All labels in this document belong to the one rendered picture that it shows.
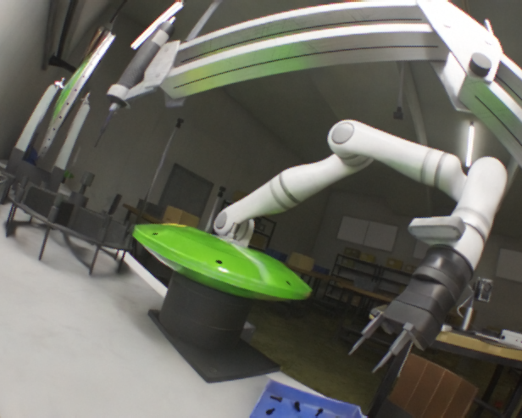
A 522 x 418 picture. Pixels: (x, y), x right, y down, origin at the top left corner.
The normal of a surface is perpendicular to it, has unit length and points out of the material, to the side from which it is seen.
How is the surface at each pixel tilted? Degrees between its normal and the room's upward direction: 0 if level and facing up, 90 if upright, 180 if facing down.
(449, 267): 70
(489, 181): 85
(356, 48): 162
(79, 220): 87
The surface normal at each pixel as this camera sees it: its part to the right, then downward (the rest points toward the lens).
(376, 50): -0.05, 0.97
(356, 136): -0.65, -0.29
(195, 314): -0.05, -0.17
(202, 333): 0.22, -0.07
